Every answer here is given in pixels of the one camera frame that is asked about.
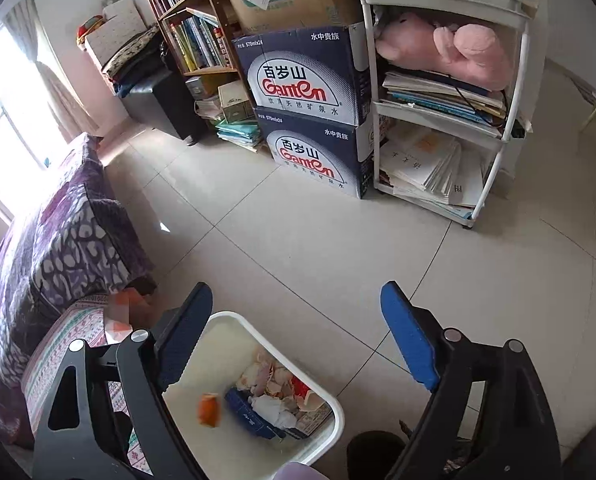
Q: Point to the blue water carton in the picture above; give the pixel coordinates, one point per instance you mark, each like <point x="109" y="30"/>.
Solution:
<point x="308" y="152"/>
<point x="298" y="80"/>

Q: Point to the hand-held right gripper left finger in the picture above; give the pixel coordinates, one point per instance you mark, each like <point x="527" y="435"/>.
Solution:
<point x="188" y="332"/>

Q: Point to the white plastic bin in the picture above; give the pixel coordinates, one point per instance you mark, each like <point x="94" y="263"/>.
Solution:
<point x="203" y="360"/>

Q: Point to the stack of pale books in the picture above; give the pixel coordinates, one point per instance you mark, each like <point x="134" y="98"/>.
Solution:
<point x="205" y="105"/>

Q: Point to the stack of white papers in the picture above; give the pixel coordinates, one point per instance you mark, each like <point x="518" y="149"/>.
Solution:
<point x="428" y="165"/>

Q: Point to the white paper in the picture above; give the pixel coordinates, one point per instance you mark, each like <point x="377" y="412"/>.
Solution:
<point x="258" y="375"/>

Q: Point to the black hanging bag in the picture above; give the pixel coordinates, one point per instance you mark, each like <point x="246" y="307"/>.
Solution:
<point x="164" y="54"/>

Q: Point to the red plush cushion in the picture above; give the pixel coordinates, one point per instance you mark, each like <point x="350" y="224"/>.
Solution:
<point x="90" y="27"/>

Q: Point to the black round container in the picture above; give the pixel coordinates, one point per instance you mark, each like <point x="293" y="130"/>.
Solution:
<point x="373" y="455"/>

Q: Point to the white storage box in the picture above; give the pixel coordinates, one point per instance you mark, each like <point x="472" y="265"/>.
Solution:
<point x="118" y="25"/>

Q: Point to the bed with purple quilt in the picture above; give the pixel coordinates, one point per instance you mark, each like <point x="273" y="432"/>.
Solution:
<point x="68" y="240"/>

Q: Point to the stack of flat books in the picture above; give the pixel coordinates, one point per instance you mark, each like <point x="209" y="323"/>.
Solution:
<point x="438" y="95"/>

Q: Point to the blue biscuit box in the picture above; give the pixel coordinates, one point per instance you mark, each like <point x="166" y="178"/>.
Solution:
<point x="243" y="407"/>

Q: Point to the orange peel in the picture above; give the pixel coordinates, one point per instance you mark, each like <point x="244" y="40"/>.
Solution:
<point x="210" y="410"/>

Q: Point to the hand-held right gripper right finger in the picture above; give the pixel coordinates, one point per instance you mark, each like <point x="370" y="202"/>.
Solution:
<point x="408" y="335"/>

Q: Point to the white shelf rack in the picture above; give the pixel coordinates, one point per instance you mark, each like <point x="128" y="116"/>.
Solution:
<point x="438" y="0"/>

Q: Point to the window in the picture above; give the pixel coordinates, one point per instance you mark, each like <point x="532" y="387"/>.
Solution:
<point x="8" y="135"/>

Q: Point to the striped patterned bedsheet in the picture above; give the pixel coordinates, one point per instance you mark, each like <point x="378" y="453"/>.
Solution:
<point x="73" y="330"/>

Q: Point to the orange white object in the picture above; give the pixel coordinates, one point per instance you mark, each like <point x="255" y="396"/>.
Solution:
<point x="123" y="315"/>

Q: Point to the pink curtain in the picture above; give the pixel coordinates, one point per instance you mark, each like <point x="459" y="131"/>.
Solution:
<point x="63" y="90"/>

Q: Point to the stack of folded blankets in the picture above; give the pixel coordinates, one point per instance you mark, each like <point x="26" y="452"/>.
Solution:
<point x="133" y="65"/>

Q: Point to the stack of teal books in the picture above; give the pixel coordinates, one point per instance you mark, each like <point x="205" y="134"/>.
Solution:
<point x="238" y="132"/>

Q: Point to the pink plush toy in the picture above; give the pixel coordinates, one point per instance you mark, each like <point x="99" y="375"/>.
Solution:
<point x="453" y="50"/>

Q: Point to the beige tissue box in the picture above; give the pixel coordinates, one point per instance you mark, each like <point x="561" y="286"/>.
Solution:
<point x="235" y="105"/>

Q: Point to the black power adapter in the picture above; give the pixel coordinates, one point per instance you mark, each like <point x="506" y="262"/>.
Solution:
<point x="518" y="130"/>

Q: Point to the white printed wrapper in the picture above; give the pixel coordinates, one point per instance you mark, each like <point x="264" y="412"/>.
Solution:
<point x="313" y="417"/>

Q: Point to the black leather bench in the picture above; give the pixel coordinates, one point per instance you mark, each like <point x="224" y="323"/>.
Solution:
<point x="163" y="100"/>

